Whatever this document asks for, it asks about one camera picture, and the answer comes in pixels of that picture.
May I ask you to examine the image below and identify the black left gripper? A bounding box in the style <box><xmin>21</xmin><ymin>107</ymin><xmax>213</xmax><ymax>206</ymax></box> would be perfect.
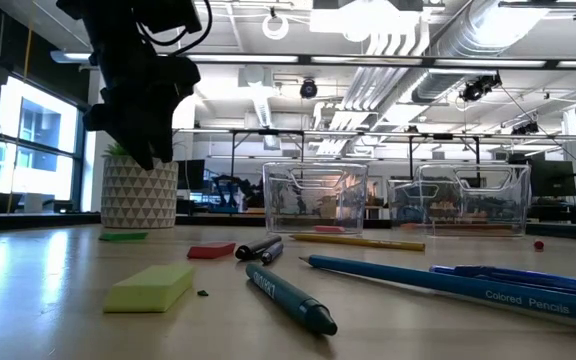
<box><xmin>83</xmin><ymin>49</ymin><xmax>202</xmax><ymax>169</ymax></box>

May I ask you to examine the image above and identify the green eraser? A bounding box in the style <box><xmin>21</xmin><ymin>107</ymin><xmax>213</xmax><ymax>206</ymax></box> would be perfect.
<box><xmin>98</xmin><ymin>231</ymin><xmax>149</xmax><ymax>242</ymax></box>

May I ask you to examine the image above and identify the red eraser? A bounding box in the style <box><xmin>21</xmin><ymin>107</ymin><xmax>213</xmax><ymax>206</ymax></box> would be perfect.
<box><xmin>186</xmin><ymin>242</ymin><xmax>237</xmax><ymax>260</ymax></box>

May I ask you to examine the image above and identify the yellow eraser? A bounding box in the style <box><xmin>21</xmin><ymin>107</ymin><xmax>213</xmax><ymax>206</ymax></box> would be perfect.
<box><xmin>103</xmin><ymin>264</ymin><xmax>196</xmax><ymax>314</ymax></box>

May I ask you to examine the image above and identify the black pen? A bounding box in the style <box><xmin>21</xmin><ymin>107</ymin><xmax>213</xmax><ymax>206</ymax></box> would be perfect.
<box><xmin>234</xmin><ymin>234</ymin><xmax>283</xmax><ymax>261</ymax></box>

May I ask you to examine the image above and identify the teal crayon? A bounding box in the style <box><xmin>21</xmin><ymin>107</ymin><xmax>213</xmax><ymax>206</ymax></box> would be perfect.
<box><xmin>245</xmin><ymin>262</ymin><xmax>339</xmax><ymax>337</ymax></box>

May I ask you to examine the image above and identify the yellow pencil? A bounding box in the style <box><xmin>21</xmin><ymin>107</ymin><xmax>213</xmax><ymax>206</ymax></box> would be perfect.
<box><xmin>290</xmin><ymin>233</ymin><xmax>427</xmax><ymax>253</ymax></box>

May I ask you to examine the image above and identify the blue colored pencil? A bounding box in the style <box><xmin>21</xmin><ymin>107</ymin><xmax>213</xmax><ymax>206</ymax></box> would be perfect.
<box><xmin>298</xmin><ymin>254</ymin><xmax>576</xmax><ymax>329</ymax></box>

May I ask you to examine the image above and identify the orange pencil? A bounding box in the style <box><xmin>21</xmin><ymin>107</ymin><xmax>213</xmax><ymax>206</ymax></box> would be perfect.
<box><xmin>400</xmin><ymin>223</ymin><xmax>519</xmax><ymax>237</ymax></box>

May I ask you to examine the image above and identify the blue pen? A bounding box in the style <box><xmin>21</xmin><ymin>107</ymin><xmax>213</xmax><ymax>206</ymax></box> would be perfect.
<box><xmin>430</xmin><ymin>264</ymin><xmax>576</xmax><ymax>300</ymax></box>

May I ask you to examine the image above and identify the green succulent plant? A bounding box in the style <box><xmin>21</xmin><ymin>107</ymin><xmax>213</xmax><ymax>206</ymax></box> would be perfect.
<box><xmin>102</xmin><ymin>119</ymin><xmax>184</xmax><ymax>161</ymax></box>

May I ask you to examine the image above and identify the black monitor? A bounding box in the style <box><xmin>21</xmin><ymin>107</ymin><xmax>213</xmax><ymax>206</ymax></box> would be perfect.
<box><xmin>530</xmin><ymin>159</ymin><xmax>576</xmax><ymax>198</ymax></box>
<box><xmin>176</xmin><ymin>159</ymin><xmax>206</xmax><ymax>191</ymax></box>

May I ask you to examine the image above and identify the white triangle-patterned plant pot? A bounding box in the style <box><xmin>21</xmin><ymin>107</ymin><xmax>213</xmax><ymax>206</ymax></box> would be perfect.
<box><xmin>100</xmin><ymin>155</ymin><xmax>180</xmax><ymax>230</ymax></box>

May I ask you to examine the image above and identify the large window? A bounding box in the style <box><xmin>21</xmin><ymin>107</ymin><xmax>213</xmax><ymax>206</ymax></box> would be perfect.
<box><xmin>0</xmin><ymin>74</ymin><xmax>89</xmax><ymax>214</ymax></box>

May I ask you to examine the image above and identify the long ceiling light bar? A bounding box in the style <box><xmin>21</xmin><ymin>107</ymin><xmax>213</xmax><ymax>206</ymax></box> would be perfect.
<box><xmin>50</xmin><ymin>49</ymin><xmax>576</xmax><ymax>70</ymax></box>

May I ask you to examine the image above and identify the clear plastic bin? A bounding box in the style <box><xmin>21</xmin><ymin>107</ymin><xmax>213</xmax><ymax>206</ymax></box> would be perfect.
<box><xmin>387</xmin><ymin>163</ymin><xmax>532</xmax><ymax>238</ymax></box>
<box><xmin>262</xmin><ymin>161</ymin><xmax>369</xmax><ymax>236</ymax></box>

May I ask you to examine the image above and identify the black ceiling spotlight cluster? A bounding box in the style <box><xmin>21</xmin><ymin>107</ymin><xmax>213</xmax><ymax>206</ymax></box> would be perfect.
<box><xmin>460</xmin><ymin>72</ymin><xmax>503</xmax><ymax>103</ymax></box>

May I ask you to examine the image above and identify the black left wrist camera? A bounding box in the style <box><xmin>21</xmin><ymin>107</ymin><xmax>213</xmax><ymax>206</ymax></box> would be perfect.
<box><xmin>135</xmin><ymin>0</ymin><xmax>203</xmax><ymax>35</ymax></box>

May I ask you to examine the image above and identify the black background table frame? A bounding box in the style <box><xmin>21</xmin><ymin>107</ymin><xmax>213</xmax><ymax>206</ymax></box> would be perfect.
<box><xmin>229</xmin><ymin>128</ymin><xmax>482</xmax><ymax>181</ymax></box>

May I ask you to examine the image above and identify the black left camera cable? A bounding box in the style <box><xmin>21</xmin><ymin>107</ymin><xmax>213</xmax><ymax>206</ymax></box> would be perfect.
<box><xmin>137</xmin><ymin>0</ymin><xmax>214</xmax><ymax>56</ymax></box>

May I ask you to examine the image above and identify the yellow hanging cord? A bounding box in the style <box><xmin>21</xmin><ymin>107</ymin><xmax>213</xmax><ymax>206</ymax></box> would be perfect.
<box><xmin>22</xmin><ymin>27</ymin><xmax>34</xmax><ymax>84</ymax></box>

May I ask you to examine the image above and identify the white cable coil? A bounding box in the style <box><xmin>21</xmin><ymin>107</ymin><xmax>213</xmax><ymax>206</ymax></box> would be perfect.
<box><xmin>261</xmin><ymin>12</ymin><xmax>290</xmax><ymax>41</ymax></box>

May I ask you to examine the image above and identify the silver air duct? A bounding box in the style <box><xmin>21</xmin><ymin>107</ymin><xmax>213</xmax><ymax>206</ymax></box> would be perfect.
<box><xmin>412</xmin><ymin>0</ymin><xmax>552</xmax><ymax>104</ymax></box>

